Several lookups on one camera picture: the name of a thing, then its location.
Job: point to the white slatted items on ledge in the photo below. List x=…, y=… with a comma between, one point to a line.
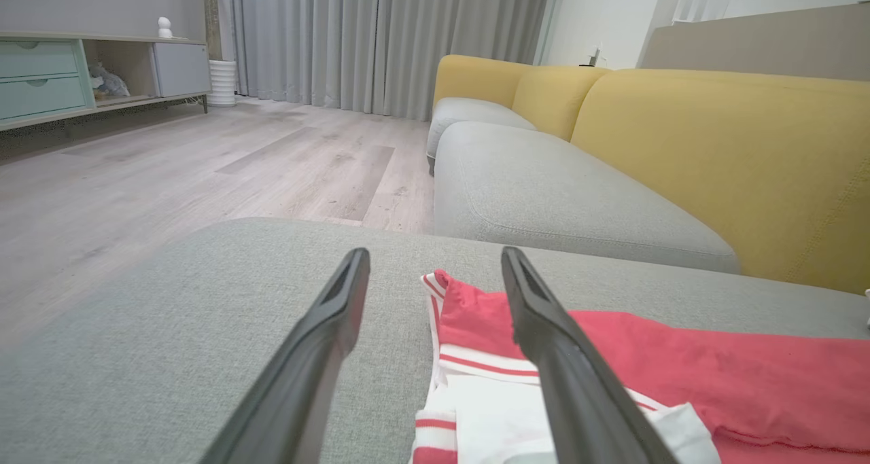
x=700, y=2

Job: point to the small device behind sofa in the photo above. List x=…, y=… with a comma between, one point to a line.
x=593, y=56

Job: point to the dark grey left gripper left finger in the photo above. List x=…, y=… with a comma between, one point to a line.
x=306, y=376

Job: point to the brown rough tree trunk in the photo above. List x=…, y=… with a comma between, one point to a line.
x=212, y=15

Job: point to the low wooden media cabinet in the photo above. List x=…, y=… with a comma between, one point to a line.
x=41, y=77

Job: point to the yellow sofa grey seats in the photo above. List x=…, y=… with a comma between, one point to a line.
x=714, y=151

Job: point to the grey fabric ottoman cushion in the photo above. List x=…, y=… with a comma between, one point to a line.
x=170, y=328

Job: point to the small white figurine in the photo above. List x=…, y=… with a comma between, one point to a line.
x=165, y=29

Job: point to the grey pleated curtains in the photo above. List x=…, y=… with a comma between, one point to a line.
x=380, y=43

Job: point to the white ribbed floor vase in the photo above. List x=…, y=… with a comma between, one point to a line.
x=221, y=83

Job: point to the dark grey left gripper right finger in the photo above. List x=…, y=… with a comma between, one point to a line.
x=578, y=389

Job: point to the red white basketball jersey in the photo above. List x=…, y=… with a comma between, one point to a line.
x=734, y=376

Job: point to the grey plush toy in cabinet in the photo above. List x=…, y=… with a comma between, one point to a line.
x=109, y=83

